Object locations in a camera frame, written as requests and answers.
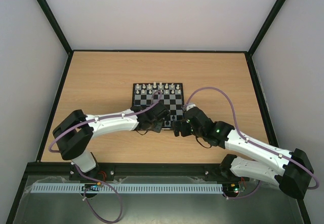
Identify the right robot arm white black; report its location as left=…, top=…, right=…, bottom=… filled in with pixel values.
left=172, top=105, right=314, bottom=199

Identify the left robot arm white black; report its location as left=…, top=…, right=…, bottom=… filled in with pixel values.
left=49, top=101, right=170, bottom=173

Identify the black and white chessboard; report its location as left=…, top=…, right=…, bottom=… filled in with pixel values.
left=132, top=82, right=185, bottom=130

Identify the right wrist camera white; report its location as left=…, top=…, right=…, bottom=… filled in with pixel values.
left=186, top=104, right=196, bottom=111

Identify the light blue cable duct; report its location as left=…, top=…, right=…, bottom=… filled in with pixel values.
left=30, top=183, right=223, bottom=194

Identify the black aluminium rail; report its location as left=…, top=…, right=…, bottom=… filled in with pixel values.
left=25, top=162, right=294, bottom=183

